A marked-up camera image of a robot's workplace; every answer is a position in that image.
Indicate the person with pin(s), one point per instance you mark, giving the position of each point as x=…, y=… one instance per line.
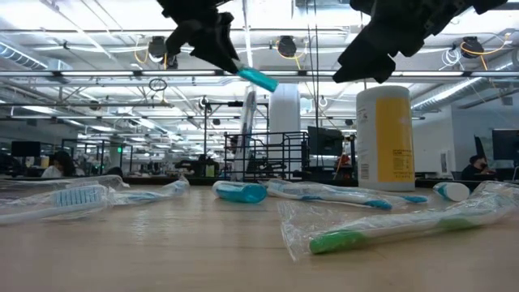
x=476, y=166
x=61, y=164

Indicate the white toothbrush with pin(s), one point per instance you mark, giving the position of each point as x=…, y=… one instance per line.
x=40, y=187

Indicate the white yellow-label wipes canister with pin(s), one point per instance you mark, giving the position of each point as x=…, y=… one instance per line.
x=385, y=142

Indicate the black monitor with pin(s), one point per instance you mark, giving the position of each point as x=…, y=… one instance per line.
x=507, y=144
x=324, y=142
x=25, y=149

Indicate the orange toothbrush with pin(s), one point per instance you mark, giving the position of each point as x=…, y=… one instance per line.
x=494, y=188

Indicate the blue toothbrush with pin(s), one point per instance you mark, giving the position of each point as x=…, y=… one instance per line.
x=77, y=197
x=142, y=196
x=344, y=198
x=415, y=199
x=247, y=134

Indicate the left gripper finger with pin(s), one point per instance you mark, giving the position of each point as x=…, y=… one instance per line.
x=230, y=40
x=215, y=48

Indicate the green toothbrush in clear bag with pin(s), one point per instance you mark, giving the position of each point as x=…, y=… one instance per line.
x=336, y=242

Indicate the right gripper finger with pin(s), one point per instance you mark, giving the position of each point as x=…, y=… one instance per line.
x=365, y=74
x=365, y=50

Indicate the black metal table frame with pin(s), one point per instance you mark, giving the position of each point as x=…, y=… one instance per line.
x=425, y=183

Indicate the black ceiling camera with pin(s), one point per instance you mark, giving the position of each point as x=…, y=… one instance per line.
x=287, y=46
x=472, y=46
x=156, y=48

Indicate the white square pillar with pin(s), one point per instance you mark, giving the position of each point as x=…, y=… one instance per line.
x=288, y=113

